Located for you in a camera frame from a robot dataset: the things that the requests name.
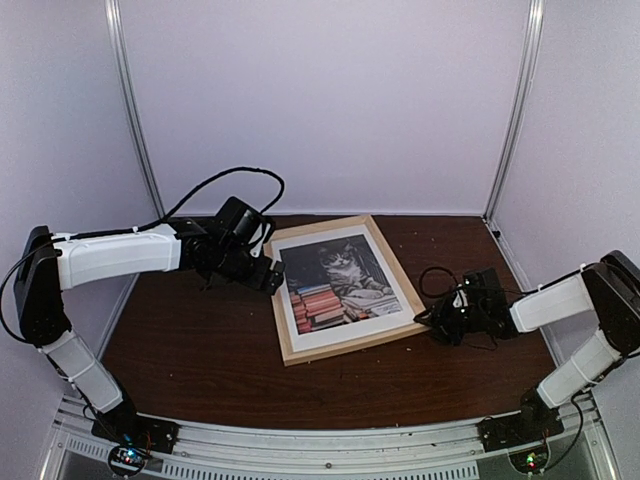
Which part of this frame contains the aluminium corner post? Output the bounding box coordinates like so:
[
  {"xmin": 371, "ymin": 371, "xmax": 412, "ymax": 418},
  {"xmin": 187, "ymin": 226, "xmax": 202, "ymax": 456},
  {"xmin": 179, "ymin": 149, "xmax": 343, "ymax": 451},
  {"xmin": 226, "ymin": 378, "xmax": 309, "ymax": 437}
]
[
  {"xmin": 483, "ymin": 0, "xmax": 546, "ymax": 224},
  {"xmin": 104, "ymin": 0, "xmax": 165, "ymax": 218}
]

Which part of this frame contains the left aluminium corner post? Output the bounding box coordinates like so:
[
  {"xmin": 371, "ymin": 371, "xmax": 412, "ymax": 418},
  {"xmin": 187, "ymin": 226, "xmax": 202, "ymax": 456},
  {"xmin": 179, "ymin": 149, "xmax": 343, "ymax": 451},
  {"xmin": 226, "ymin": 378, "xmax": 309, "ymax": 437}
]
[{"xmin": 104, "ymin": 0, "xmax": 165, "ymax": 218}]

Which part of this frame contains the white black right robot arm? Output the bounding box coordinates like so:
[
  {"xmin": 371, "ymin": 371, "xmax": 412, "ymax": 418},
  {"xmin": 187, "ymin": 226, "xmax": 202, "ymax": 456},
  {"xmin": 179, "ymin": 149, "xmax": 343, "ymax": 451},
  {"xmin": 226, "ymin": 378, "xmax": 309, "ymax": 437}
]
[{"xmin": 414, "ymin": 250, "xmax": 639, "ymax": 442}]

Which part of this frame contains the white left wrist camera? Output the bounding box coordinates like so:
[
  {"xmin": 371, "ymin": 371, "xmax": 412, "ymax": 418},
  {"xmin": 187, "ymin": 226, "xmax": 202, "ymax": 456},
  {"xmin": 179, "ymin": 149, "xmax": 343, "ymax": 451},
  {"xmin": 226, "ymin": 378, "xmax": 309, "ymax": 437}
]
[{"xmin": 248, "ymin": 222, "xmax": 275, "ymax": 258}]

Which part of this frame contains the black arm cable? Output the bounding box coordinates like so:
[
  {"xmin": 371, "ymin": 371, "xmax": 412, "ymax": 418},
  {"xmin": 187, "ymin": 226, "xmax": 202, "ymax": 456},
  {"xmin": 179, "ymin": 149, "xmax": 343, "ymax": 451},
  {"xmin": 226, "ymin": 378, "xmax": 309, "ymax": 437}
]
[
  {"xmin": 418, "ymin": 266, "xmax": 521, "ymax": 351},
  {"xmin": 0, "ymin": 167, "xmax": 286, "ymax": 341}
]

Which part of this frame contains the books photo print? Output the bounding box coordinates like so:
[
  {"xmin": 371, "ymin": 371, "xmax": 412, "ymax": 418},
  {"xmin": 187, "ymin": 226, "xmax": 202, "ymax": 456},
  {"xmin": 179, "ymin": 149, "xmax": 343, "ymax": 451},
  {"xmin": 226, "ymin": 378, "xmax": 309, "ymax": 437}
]
[{"xmin": 280, "ymin": 234, "xmax": 402, "ymax": 335}]

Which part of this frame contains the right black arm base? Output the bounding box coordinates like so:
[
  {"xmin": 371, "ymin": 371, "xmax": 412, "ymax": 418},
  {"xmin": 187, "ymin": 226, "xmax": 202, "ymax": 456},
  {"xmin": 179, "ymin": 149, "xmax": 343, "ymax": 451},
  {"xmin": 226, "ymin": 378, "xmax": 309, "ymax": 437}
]
[{"xmin": 477, "ymin": 388, "xmax": 564, "ymax": 452}]

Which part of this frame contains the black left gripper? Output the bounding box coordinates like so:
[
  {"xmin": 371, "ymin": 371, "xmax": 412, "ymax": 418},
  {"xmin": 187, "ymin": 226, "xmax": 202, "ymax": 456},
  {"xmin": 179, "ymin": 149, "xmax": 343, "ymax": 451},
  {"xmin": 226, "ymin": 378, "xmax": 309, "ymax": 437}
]
[{"xmin": 215, "ymin": 243, "xmax": 285, "ymax": 295}]

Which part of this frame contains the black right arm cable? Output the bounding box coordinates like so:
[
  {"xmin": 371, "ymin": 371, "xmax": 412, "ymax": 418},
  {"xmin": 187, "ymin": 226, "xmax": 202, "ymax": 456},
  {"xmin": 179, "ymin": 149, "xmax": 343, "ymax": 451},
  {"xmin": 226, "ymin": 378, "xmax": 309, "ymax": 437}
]
[{"xmin": 418, "ymin": 266, "xmax": 521, "ymax": 351}]

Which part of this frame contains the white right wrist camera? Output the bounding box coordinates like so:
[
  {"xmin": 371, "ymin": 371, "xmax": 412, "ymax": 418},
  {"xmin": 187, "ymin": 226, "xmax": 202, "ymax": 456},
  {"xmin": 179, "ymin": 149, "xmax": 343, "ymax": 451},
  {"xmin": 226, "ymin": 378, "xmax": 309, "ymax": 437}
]
[{"xmin": 451, "ymin": 289, "xmax": 469, "ymax": 314}]

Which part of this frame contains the right aluminium corner post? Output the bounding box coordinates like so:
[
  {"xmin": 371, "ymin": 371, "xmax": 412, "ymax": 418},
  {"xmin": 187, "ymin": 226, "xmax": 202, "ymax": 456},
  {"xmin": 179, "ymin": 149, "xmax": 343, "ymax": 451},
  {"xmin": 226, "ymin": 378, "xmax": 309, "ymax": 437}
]
[{"xmin": 483, "ymin": 0, "xmax": 546, "ymax": 224}]

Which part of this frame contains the light wooden picture frame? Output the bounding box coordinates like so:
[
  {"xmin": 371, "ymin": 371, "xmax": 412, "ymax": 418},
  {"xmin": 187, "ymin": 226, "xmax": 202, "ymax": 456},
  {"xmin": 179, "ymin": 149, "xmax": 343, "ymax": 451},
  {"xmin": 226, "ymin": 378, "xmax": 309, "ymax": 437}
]
[{"xmin": 263, "ymin": 213, "xmax": 430, "ymax": 368}]

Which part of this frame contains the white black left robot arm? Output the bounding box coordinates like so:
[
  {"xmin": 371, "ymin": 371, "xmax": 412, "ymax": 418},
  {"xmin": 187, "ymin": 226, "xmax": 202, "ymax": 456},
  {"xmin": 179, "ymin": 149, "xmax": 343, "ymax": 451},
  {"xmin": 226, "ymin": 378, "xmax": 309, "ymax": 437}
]
[{"xmin": 11, "ymin": 197, "xmax": 284, "ymax": 444}]

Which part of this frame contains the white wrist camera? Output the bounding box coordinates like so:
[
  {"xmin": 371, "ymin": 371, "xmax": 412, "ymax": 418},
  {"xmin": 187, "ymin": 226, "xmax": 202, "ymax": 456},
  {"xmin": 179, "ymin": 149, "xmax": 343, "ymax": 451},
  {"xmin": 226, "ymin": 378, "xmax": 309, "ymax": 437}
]
[
  {"xmin": 451, "ymin": 289, "xmax": 469, "ymax": 314},
  {"xmin": 248, "ymin": 222, "xmax": 275, "ymax": 258}
]

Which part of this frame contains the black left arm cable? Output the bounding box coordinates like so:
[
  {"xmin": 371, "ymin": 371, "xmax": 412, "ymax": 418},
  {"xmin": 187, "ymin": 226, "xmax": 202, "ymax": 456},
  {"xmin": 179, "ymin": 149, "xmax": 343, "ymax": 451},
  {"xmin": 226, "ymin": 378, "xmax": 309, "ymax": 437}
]
[{"xmin": 0, "ymin": 167, "xmax": 286, "ymax": 341}]

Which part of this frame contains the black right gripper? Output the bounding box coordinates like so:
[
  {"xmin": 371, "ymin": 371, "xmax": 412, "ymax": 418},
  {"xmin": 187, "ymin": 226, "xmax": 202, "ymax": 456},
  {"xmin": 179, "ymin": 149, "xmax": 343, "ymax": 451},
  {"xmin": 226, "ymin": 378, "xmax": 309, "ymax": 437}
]
[{"xmin": 415, "ymin": 295, "xmax": 487, "ymax": 346}]

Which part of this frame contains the right round circuit board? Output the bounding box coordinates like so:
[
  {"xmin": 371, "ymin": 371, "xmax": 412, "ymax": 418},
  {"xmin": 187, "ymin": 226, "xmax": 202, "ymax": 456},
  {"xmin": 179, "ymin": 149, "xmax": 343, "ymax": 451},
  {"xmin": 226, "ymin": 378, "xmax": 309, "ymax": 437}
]
[{"xmin": 508, "ymin": 447, "xmax": 550, "ymax": 475}]

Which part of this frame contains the round circuit board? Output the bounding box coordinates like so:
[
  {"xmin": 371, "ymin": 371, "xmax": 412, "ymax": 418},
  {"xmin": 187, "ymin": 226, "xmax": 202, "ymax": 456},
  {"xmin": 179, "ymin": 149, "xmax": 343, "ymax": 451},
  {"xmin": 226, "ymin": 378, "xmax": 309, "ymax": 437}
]
[
  {"xmin": 508, "ymin": 447, "xmax": 550, "ymax": 475},
  {"xmin": 107, "ymin": 446, "xmax": 149, "ymax": 477}
]

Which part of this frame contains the left round circuit board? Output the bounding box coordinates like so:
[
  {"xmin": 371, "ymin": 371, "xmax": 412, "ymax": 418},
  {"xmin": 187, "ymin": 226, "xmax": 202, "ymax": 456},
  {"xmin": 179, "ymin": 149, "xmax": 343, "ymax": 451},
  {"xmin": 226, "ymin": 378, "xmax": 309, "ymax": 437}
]
[{"xmin": 107, "ymin": 446, "xmax": 149, "ymax": 477}]

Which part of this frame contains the aluminium front rail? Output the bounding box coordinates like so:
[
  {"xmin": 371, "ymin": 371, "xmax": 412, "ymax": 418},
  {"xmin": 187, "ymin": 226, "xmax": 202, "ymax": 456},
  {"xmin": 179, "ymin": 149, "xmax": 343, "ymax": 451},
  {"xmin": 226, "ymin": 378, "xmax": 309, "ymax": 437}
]
[{"xmin": 39, "ymin": 394, "xmax": 621, "ymax": 480}]

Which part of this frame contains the clear acrylic sheet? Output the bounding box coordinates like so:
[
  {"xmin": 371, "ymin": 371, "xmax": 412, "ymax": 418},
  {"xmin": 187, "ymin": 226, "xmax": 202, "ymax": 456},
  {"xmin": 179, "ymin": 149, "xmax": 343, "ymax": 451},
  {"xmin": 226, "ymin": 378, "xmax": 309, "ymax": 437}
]
[{"xmin": 272, "ymin": 222, "xmax": 419, "ymax": 349}]

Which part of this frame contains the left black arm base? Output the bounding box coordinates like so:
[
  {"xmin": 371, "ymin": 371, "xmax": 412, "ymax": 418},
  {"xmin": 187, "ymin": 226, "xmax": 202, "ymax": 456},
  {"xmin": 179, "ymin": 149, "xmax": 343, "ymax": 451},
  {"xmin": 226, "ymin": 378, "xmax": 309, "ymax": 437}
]
[{"xmin": 91, "ymin": 397, "xmax": 179, "ymax": 454}]

